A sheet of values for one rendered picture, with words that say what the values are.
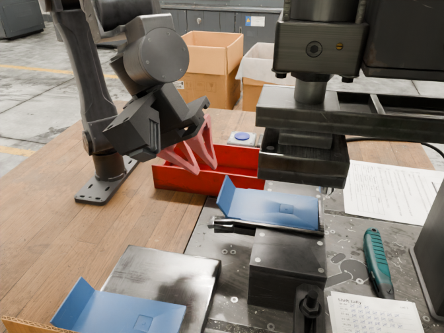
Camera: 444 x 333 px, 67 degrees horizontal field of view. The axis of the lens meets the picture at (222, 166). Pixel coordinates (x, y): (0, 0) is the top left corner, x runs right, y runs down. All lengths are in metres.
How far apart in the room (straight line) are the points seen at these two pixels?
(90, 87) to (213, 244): 0.37
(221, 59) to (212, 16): 2.46
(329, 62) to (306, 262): 0.26
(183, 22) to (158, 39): 4.92
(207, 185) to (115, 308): 0.30
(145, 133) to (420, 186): 0.63
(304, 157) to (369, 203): 0.39
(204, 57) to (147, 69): 2.39
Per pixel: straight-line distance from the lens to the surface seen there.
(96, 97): 0.69
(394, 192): 0.81
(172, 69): 0.39
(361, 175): 0.83
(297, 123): 0.40
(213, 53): 2.73
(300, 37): 0.37
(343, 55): 0.38
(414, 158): 0.97
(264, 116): 0.40
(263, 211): 0.54
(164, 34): 0.39
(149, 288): 0.53
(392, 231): 0.70
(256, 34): 5.03
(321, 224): 0.53
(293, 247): 0.49
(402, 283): 0.62
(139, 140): 0.39
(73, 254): 0.64
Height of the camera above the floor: 1.33
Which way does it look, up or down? 32 degrees down
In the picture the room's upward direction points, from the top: straight up
